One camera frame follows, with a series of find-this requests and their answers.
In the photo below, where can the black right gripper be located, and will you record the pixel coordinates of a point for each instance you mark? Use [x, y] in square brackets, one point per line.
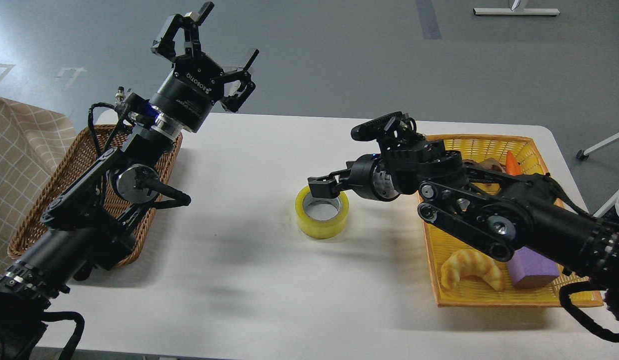
[366, 176]

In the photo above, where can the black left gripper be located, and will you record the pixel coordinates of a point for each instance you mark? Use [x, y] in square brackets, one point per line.
[189, 95]

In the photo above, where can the yellow tape roll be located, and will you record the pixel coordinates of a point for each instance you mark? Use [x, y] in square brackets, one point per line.
[321, 218]

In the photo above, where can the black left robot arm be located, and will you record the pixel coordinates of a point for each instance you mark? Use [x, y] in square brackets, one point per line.
[90, 224]

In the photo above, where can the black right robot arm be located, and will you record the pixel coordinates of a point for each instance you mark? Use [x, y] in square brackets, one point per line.
[493, 212]

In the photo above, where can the yellow plastic basket tray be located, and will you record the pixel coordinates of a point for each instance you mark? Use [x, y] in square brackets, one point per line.
[473, 291]

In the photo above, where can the toy croissant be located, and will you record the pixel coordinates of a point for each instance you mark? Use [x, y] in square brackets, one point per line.
[471, 263]

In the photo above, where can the brown toy animal figure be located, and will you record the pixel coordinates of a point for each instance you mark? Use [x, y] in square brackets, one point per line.
[491, 164]

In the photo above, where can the toy carrot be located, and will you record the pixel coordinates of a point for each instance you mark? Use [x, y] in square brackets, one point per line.
[512, 166]

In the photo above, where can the beige checkered cloth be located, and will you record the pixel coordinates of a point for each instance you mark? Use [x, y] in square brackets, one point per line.
[33, 141]

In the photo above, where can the purple foam block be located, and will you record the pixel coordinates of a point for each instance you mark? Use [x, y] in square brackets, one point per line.
[528, 269]

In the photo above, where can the white stand base bar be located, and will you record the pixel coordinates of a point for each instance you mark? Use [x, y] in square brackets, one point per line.
[516, 8]

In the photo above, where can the white chair leg with caster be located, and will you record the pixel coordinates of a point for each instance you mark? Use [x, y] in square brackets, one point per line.
[584, 154]

